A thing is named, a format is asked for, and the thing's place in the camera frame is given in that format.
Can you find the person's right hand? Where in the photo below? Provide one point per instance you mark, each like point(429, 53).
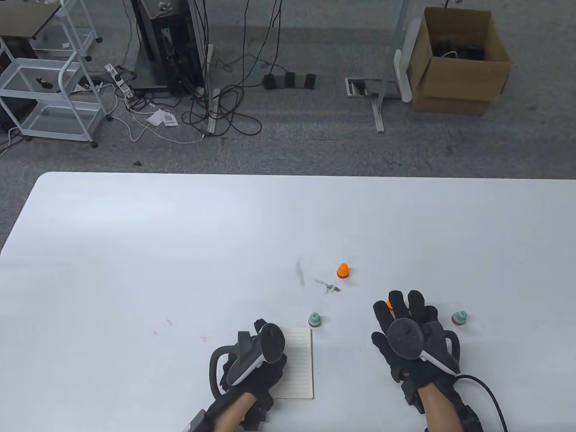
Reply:
point(382, 319)

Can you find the white power strip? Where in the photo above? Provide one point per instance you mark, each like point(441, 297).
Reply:
point(119, 81)

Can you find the aluminium floor rail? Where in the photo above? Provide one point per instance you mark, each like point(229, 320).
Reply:
point(212, 112)

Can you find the green reward stamp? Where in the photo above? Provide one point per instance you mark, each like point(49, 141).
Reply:
point(314, 319)
point(459, 317)

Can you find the black foot pedal switch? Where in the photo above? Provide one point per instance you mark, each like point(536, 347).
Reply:
point(290, 81)

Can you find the white plastic bar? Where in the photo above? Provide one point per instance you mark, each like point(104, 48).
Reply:
point(402, 74)

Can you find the grey metal table leg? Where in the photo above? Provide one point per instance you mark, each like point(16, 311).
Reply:
point(379, 114)

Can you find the brown wooden side table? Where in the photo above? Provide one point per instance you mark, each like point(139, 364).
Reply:
point(27, 18)

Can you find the person's right forearm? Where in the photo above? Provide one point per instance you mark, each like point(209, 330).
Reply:
point(438, 405)

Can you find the metal floor outlet box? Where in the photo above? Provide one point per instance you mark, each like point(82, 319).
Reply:
point(360, 87)

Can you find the brown cardboard box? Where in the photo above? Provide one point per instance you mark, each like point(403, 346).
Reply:
point(454, 81)

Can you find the black computer cabinet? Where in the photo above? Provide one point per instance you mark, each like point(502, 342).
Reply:
point(166, 45)

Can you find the black grey handheld controller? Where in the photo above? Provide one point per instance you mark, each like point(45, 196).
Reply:
point(405, 337)
point(270, 342)

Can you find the spiral lined notebook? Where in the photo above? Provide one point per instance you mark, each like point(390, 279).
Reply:
point(299, 360)

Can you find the person's left forearm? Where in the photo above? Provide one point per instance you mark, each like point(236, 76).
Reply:
point(231, 411)

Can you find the white paper tag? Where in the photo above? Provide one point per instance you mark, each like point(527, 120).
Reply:
point(162, 118)

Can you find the person's left hand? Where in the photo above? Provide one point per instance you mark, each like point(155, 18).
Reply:
point(270, 378)

